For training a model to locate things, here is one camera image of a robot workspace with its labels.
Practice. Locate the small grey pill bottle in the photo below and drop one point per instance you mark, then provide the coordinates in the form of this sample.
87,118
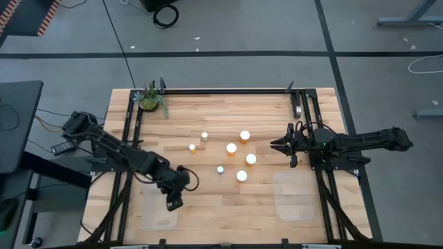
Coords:
220,169

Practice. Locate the potted succulent plant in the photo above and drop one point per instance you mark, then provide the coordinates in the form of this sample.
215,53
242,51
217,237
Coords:
149,102

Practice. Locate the grey table leg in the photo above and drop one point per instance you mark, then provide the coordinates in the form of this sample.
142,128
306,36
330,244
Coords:
398,21

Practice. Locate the black platform with striped edges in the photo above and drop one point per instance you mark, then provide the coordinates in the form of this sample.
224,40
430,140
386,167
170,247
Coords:
24,17

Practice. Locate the black power adapter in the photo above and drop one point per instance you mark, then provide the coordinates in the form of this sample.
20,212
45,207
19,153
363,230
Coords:
63,148

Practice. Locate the black caster wheel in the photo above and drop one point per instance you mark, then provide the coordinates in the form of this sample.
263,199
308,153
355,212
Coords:
35,242

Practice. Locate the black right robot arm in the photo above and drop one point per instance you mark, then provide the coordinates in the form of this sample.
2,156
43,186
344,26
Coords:
363,140

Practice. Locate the black aluminium table frame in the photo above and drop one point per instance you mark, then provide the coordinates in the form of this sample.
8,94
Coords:
225,91

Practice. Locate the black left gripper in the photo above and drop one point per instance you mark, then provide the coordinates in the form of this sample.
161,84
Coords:
173,183

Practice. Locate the black box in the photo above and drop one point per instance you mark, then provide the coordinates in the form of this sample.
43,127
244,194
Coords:
152,4

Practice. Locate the large orange pill bottle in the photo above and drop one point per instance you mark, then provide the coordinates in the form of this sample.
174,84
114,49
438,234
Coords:
231,148
244,135
251,159
241,175

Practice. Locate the small pale pill bottle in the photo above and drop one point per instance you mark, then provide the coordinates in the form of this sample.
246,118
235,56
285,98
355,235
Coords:
204,136

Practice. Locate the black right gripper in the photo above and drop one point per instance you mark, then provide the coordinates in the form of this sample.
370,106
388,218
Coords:
302,143

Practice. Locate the black desk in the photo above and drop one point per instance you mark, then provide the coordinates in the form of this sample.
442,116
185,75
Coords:
20,121

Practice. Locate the small orange pill bottle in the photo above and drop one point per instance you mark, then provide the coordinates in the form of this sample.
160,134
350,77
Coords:
192,147

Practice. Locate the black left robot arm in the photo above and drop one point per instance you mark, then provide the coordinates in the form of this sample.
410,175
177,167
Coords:
114,145

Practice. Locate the clear plastic bin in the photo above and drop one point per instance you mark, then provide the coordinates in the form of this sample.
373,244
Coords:
293,197
155,219

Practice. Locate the grey table foot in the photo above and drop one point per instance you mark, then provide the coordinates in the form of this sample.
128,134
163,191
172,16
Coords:
429,113

